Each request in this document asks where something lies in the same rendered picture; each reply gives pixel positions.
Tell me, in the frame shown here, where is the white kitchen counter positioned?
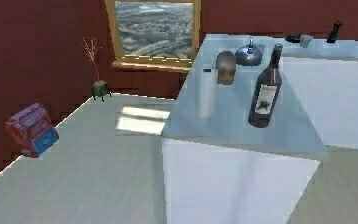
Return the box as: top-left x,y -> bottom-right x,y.
160,33 -> 358,224

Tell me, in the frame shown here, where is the bare twig house plant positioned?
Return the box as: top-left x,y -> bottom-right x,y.
81,37 -> 112,102

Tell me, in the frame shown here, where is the wooden framed window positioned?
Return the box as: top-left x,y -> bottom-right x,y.
104,0 -> 202,73

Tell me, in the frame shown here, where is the dark wine bottle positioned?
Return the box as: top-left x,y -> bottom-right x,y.
247,43 -> 284,129

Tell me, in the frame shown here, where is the grey metal kettle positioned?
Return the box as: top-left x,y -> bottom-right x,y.
234,37 -> 265,67

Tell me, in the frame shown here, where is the black flat object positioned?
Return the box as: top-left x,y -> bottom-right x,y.
284,33 -> 302,44

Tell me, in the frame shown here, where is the grey cup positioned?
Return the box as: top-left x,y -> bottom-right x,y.
299,34 -> 313,48

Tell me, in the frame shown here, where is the pink and blue bin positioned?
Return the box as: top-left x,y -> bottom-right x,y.
5,102 -> 60,159

